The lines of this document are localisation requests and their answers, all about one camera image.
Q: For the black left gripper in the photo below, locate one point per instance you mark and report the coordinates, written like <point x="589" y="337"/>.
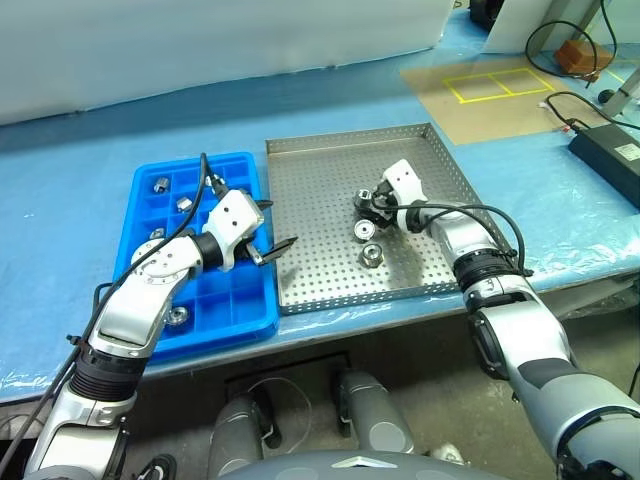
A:
<point x="246" y="250"/>

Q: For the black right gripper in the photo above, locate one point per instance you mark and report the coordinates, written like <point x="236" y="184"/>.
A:
<point x="385" y="200"/>

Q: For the metal nut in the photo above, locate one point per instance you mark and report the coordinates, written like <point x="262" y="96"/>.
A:
<point x="362" y="196"/>
<point x="177" y="315"/>
<point x="371" y="255"/>

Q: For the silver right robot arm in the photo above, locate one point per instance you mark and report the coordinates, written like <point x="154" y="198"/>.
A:
<point x="520" y="325"/>

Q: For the blue compartment tray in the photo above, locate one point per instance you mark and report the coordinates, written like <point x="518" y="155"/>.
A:
<point x="235" y="300"/>

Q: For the orange small box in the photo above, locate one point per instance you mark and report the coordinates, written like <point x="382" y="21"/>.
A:
<point x="580" y="55"/>

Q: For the perforated metal tray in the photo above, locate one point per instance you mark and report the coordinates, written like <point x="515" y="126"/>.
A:
<point x="310" y="200"/>

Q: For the brown cardboard sheet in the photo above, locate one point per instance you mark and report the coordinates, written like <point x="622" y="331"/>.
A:
<point x="490" y="120"/>

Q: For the white backdrop sheet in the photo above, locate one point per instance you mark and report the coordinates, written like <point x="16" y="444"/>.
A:
<point x="200" y="40"/>

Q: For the grey right robot leg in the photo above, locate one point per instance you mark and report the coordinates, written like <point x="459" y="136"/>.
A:
<point x="372" y="415"/>

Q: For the grey robot leg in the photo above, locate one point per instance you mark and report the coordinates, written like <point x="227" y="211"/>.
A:
<point x="372" y="415"/>
<point x="235" y="440"/>

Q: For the grey left robot leg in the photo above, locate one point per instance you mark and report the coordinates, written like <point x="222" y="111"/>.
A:
<point x="235" y="440"/>

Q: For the blue plastic table cover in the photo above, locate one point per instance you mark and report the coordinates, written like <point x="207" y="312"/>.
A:
<point x="50" y="225"/>

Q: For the black device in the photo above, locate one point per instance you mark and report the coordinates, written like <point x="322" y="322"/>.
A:
<point x="485" y="10"/>

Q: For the white leaning panel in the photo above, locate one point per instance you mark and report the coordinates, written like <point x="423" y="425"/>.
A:
<point x="515" y="30"/>

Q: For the black power adapter brick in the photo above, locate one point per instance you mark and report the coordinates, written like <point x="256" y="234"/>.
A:
<point x="610" y="155"/>

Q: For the grey robot torso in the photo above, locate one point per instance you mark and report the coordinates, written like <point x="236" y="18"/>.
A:
<point x="360" y="467"/>

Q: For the white shoe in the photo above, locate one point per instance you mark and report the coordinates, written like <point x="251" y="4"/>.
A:
<point x="450" y="454"/>

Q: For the black shoe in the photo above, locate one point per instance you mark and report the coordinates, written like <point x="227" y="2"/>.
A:
<point x="157" y="467"/>

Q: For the grey metal stand leg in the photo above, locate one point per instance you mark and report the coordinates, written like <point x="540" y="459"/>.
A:
<point x="631" y="80"/>

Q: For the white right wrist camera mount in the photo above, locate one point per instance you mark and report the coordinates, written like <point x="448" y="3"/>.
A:
<point x="405" y="180"/>

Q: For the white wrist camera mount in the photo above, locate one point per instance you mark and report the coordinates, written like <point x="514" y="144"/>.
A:
<point x="405" y="180"/>
<point x="232" y="215"/>

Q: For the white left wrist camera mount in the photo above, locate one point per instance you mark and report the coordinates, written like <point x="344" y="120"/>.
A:
<point x="232" y="215"/>

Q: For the black floor frame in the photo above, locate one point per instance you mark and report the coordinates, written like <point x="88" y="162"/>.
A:
<point x="300" y="364"/>

